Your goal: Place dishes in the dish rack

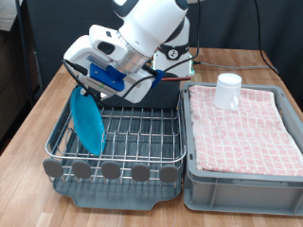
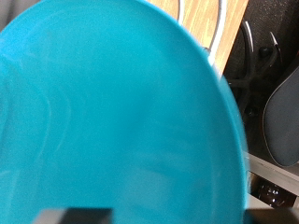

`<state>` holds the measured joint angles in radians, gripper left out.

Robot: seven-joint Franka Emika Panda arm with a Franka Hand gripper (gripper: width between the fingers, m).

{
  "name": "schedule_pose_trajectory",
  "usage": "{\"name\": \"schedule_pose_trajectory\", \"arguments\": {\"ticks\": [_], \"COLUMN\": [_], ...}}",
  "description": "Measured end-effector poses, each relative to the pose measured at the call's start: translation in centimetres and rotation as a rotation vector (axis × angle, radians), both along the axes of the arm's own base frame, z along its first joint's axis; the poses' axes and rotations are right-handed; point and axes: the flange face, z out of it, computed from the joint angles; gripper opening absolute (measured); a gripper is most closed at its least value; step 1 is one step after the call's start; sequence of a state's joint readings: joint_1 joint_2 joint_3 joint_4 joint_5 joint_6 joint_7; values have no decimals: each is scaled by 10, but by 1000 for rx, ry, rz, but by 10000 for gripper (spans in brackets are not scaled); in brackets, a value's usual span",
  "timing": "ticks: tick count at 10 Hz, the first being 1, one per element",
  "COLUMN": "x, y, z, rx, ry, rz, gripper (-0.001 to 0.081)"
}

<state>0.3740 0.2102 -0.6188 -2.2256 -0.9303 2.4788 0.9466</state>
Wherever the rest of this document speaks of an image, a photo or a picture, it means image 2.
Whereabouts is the black office chair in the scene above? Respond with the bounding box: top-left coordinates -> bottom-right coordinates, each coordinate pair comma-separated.
223,18 -> 299,169

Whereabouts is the grey metal beam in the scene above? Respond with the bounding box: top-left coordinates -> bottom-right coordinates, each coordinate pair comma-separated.
246,152 -> 299,200

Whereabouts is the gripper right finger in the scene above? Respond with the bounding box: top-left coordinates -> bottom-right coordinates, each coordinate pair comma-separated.
242,208 -> 299,224

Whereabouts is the blue plate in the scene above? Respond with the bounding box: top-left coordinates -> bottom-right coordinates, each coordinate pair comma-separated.
0,0 -> 250,224

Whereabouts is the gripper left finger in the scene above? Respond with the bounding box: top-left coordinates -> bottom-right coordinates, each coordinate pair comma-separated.
33,207 -> 114,224

